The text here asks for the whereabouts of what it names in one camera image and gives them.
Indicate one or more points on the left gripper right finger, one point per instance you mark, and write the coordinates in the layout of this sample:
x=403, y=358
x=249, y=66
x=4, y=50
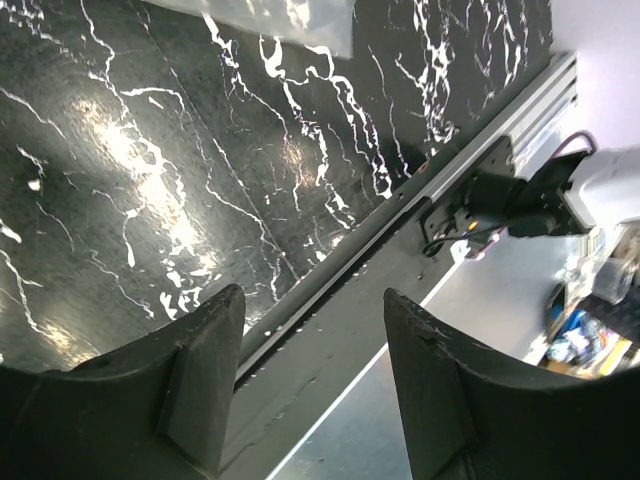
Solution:
x=469, y=411

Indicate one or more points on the clear zip top bag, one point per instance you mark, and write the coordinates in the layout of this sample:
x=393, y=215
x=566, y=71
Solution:
x=320, y=23

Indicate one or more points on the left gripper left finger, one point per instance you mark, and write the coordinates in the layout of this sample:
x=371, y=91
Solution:
x=155, y=408

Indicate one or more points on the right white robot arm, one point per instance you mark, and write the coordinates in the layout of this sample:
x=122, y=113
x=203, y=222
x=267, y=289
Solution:
x=567, y=196

